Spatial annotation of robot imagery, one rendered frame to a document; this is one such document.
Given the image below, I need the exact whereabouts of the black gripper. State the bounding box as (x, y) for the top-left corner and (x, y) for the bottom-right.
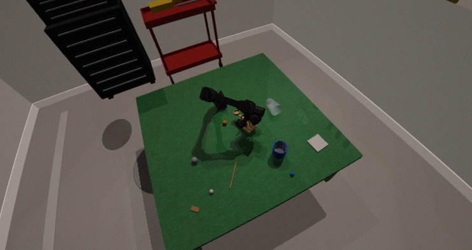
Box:
(235, 113), (250, 128)

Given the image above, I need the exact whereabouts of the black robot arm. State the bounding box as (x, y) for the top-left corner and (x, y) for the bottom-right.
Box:
(199, 87), (265, 125)

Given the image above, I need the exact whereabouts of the blue cup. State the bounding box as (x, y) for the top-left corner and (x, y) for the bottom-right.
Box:
(272, 141), (288, 160)

